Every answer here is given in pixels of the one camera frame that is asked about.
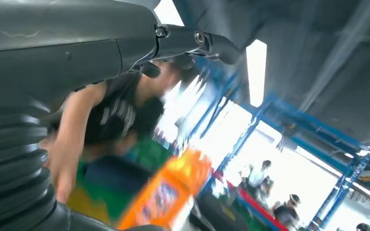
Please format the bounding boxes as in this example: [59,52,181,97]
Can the dark blue tablet case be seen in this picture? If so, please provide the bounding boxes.
[84,155,154,195]

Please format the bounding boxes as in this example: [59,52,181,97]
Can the yellow tape patch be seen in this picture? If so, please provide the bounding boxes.
[66,186,111,224]

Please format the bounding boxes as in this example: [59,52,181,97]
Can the black carrying case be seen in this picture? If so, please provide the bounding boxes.
[189,192,252,231]

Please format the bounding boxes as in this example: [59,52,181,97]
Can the blue metal rack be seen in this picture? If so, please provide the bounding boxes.
[169,57,370,231]

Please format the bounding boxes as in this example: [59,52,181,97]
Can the red pole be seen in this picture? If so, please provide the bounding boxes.
[226,181,290,231]

